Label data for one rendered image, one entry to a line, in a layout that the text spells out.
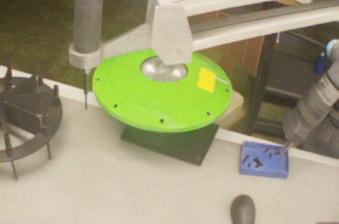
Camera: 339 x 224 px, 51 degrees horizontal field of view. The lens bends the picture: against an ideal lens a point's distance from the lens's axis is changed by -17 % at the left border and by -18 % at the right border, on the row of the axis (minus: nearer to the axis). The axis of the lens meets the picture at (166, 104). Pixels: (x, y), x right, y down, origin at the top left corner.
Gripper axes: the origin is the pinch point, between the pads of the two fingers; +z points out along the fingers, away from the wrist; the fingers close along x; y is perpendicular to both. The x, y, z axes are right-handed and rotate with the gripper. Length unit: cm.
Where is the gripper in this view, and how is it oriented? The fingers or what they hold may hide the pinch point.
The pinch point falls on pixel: (278, 153)
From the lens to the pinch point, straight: 96.5
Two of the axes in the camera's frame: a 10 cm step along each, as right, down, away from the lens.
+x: 0.1, 6.2, -7.8
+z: -5.5, 6.6, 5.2
